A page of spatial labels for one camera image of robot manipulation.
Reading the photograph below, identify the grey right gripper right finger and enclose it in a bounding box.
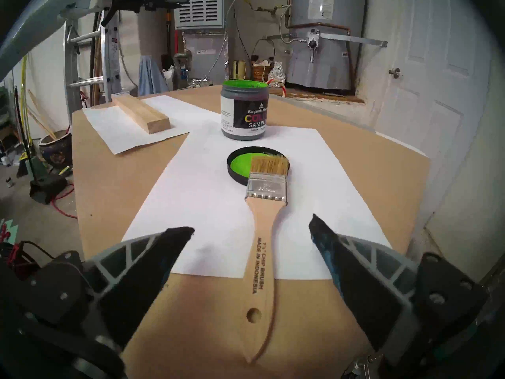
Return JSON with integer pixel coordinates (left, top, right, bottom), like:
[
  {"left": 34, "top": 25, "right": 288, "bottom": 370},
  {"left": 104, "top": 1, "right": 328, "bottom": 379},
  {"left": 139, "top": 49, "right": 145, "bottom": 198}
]
[{"left": 309, "top": 214, "right": 419, "bottom": 351}]

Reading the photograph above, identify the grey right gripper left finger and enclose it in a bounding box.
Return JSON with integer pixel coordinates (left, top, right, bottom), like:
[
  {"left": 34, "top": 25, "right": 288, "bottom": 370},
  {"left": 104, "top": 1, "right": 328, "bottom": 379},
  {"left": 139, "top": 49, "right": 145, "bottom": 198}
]
[{"left": 85, "top": 226, "right": 195, "bottom": 349}]

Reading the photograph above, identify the wooden chip paint brush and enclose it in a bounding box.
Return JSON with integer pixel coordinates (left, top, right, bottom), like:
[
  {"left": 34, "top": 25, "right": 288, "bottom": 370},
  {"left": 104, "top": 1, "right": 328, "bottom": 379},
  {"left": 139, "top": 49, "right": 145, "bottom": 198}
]
[{"left": 243, "top": 155, "right": 290, "bottom": 364}]

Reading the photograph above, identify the green paint sample jar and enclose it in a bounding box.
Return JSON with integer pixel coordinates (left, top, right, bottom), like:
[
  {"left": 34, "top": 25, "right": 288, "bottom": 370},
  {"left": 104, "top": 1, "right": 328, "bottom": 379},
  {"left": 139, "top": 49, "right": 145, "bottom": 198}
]
[{"left": 220, "top": 80, "right": 270, "bottom": 141}]

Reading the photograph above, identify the black lid with green paint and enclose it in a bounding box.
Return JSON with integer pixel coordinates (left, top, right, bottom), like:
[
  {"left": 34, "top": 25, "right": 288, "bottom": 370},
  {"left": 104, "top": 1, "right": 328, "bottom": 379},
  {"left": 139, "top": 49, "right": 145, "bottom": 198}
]
[{"left": 227, "top": 147, "right": 290, "bottom": 186}]

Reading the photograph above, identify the grey bryant furnace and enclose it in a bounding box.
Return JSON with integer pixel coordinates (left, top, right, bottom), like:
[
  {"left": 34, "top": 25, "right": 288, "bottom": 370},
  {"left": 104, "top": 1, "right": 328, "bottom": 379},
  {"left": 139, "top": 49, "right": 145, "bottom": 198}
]
[{"left": 174, "top": 0, "right": 229, "bottom": 81}]

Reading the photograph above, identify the brown hardboard table cover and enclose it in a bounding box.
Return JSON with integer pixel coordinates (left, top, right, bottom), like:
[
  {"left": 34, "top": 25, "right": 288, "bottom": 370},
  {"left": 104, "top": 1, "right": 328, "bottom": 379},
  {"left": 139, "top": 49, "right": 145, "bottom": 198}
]
[{"left": 71, "top": 86, "right": 430, "bottom": 379}]

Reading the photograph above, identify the blue cloth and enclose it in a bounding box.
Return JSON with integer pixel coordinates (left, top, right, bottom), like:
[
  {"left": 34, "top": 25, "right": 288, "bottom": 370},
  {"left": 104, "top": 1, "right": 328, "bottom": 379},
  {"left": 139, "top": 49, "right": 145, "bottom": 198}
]
[{"left": 138, "top": 55, "right": 169, "bottom": 96}]

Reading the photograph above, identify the white paper sheet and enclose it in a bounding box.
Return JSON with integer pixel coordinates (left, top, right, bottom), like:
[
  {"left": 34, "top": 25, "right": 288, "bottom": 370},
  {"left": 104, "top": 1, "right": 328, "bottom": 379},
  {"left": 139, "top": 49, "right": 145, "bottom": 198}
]
[
  {"left": 121, "top": 126, "right": 392, "bottom": 280},
  {"left": 82, "top": 95, "right": 221, "bottom": 155}
]

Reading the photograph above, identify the yellow gas pipe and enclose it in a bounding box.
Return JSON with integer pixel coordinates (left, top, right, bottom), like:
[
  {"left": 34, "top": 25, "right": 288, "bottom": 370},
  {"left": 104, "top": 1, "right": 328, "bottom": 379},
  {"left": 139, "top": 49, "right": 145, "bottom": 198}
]
[{"left": 243, "top": 0, "right": 292, "bottom": 17}]

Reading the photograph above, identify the light wood plank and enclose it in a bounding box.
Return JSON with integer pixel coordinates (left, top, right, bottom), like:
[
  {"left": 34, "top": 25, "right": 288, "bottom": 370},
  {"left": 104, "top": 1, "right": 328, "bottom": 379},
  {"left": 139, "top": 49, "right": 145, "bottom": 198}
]
[{"left": 112, "top": 93, "right": 171, "bottom": 135}]

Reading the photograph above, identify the aluminium ladder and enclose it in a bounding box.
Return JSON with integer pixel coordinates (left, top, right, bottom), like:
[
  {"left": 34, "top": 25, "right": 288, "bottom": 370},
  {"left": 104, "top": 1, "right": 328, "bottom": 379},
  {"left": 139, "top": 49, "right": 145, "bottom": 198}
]
[{"left": 63, "top": 11, "right": 123, "bottom": 122}]

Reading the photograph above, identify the black dustpan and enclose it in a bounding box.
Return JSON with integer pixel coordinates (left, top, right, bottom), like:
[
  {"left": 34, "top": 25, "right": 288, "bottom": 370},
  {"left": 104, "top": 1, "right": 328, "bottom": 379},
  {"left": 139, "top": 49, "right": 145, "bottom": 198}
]
[{"left": 30, "top": 173, "right": 67, "bottom": 204}]

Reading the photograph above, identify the foil wrapped object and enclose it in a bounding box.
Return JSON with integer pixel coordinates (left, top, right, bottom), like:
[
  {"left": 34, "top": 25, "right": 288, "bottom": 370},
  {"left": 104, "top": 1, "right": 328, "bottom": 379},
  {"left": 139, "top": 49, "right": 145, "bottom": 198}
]
[{"left": 268, "top": 61, "right": 286, "bottom": 86}]

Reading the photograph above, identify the dark decorated ceramic pot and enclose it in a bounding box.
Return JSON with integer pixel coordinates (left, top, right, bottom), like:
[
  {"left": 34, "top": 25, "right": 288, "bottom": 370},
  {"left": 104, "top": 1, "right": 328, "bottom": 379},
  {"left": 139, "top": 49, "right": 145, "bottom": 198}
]
[{"left": 38, "top": 130, "right": 73, "bottom": 169}]

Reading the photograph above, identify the grey water heater tank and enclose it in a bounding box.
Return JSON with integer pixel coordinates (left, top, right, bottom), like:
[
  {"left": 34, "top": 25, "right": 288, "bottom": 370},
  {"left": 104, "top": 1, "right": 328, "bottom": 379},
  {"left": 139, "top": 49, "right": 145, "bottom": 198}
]
[{"left": 286, "top": 0, "right": 367, "bottom": 91}]

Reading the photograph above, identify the white water heater platform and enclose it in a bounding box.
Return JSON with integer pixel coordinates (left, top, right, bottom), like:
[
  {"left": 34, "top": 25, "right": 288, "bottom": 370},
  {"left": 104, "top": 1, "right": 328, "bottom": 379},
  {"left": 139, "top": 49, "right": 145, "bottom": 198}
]
[{"left": 272, "top": 86, "right": 365, "bottom": 104}]

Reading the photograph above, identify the white panel door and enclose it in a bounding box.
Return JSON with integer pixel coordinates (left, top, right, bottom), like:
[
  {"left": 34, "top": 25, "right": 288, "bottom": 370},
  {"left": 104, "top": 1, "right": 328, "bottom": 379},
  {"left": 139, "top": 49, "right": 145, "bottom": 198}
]
[{"left": 373, "top": 0, "right": 498, "bottom": 233}]

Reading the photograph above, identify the red floor cable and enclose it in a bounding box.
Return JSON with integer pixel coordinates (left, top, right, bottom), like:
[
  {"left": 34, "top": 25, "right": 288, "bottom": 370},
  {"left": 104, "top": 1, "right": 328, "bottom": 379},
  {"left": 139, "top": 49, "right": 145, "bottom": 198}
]
[{"left": 51, "top": 185, "right": 78, "bottom": 219}]

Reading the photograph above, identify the wicker basket with handle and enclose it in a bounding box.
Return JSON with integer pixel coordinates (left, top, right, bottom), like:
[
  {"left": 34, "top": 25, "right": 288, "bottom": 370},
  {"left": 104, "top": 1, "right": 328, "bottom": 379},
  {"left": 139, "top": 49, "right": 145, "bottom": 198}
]
[{"left": 251, "top": 39, "right": 275, "bottom": 83}]

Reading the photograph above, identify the metal water heater strap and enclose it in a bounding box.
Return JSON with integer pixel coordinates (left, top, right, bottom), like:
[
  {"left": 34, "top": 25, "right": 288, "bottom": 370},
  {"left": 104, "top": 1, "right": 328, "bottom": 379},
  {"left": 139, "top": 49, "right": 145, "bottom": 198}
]
[{"left": 264, "top": 32, "right": 388, "bottom": 48}]

